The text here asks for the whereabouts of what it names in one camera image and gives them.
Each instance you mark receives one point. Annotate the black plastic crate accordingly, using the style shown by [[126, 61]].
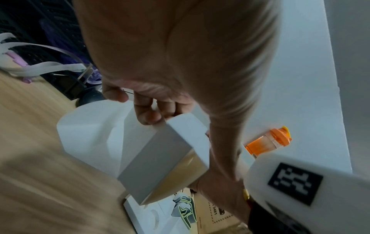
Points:
[[37, 29]]

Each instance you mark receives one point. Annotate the black round knob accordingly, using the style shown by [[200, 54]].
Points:
[[90, 97]]

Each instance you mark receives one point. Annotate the person's right hand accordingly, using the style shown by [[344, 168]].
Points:
[[224, 194]]

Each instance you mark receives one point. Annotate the orange capped clear bottle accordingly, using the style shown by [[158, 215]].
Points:
[[267, 142]]

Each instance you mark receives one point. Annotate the brown cardboard box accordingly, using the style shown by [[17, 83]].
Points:
[[215, 217]]

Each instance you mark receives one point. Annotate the purple plastic piece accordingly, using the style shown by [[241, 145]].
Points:
[[17, 60]]

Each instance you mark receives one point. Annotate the grey green-edged clip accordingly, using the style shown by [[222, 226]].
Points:
[[185, 210]]

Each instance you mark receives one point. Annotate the person's left hand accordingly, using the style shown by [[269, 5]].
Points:
[[179, 50]]

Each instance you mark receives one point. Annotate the white flat tray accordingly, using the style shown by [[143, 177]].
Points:
[[150, 217]]

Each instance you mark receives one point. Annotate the white cardboard box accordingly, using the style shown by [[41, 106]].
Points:
[[162, 157]]

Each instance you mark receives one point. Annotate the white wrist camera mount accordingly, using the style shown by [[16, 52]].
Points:
[[312, 187]]

